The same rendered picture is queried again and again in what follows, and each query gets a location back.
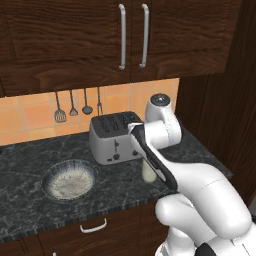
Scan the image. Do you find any glass of lemonade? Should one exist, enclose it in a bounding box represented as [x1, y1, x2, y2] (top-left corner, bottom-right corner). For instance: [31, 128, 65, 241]
[141, 157, 158, 184]

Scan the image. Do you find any blue-rimmed grey bowl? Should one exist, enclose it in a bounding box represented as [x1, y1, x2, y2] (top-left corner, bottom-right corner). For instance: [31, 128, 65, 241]
[41, 158, 98, 203]

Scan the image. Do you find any silver two-slot toaster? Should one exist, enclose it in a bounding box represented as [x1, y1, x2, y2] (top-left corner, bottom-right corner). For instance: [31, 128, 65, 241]
[88, 111, 145, 166]

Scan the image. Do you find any hanging meat fork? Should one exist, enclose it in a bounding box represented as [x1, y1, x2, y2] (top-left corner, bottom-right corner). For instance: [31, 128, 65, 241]
[96, 86, 104, 117]

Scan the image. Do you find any hanging ladle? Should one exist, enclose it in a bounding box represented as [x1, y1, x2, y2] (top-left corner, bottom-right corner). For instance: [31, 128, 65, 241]
[81, 87, 94, 116]

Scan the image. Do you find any hanging small spatula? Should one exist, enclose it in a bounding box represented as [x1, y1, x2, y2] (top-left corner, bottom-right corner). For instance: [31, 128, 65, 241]
[68, 89, 80, 117]

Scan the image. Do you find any hanging slotted turner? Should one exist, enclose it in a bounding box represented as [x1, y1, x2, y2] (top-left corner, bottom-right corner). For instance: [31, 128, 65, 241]
[53, 91, 68, 124]

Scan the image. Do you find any dark wood tall side panel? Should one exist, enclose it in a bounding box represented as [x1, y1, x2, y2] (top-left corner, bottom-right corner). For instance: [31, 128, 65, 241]
[175, 0, 256, 208]

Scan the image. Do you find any dark wood base cupboard door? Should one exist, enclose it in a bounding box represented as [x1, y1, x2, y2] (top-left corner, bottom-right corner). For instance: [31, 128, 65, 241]
[138, 201, 175, 256]

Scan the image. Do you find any dark wood drawer front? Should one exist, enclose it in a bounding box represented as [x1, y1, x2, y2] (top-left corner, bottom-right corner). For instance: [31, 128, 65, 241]
[0, 234, 45, 256]
[35, 207, 143, 256]

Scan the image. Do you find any silver cupboard door handle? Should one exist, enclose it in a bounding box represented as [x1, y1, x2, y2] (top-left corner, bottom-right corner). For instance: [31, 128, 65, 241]
[138, 3, 150, 69]
[118, 3, 127, 71]

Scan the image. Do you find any white drawer handle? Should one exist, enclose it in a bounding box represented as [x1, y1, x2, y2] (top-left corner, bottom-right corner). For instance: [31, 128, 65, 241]
[79, 217, 108, 234]

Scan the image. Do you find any dark wood wall cupboard door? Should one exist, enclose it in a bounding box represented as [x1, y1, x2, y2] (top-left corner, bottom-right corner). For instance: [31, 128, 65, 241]
[130, 0, 243, 83]
[0, 0, 132, 98]

